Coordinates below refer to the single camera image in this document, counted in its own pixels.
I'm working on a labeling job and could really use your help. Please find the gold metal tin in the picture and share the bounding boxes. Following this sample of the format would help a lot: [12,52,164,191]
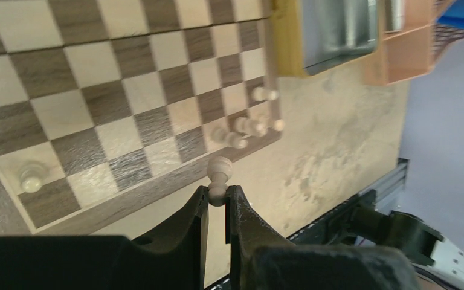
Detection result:
[270,0,382,78]

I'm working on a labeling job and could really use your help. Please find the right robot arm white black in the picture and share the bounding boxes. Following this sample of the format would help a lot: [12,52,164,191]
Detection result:
[338,204,464,283]

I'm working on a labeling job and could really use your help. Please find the white chess piece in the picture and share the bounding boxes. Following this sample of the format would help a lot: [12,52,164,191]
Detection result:
[234,117,268,137]
[19,161,48,193]
[211,127,248,149]
[251,86,279,102]
[259,115,285,132]

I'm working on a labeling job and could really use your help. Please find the wooden chess board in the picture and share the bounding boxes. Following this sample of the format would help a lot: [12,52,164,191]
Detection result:
[0,1,281,235]

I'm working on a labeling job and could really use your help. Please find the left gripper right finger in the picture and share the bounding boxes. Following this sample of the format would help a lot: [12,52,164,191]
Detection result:
[225,185,421,289]

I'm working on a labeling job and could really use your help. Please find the orange plastic file organizer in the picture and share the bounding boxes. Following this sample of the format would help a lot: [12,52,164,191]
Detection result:
[362,1,464,86]

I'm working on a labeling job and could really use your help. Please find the white chess pawn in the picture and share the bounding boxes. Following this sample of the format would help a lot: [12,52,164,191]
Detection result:
[207,156,233,207]

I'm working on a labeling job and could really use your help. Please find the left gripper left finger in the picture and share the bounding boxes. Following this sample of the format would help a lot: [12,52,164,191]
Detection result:
[0,186,208,289]

